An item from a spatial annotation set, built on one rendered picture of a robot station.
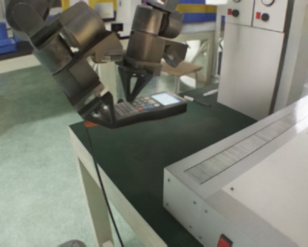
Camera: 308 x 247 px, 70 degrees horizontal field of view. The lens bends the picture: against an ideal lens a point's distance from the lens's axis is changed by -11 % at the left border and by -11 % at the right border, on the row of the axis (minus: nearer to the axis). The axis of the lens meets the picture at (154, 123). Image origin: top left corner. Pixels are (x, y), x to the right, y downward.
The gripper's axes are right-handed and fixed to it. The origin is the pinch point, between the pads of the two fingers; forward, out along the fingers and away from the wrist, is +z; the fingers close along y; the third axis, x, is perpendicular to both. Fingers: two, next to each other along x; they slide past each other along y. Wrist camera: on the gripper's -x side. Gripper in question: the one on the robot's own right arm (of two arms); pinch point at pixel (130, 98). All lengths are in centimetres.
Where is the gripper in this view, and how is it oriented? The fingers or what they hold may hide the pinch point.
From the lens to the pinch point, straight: 54.0
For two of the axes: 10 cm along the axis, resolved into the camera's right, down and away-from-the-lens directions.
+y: -5.0, -4.2, 7.6
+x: -8.4, 0.1, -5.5
